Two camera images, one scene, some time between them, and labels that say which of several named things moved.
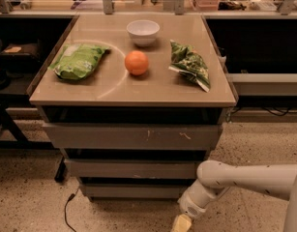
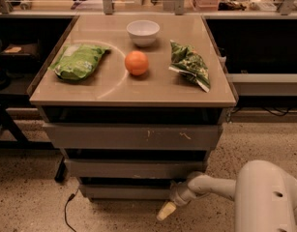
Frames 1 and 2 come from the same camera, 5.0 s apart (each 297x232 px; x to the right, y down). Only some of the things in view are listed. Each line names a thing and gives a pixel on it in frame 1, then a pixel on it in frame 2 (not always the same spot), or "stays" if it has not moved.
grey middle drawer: x=131 y=168 stays
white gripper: x=191 y=205 to x=177 y=193
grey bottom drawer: x=135 y=190 stays
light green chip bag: x=77 y=61 stays
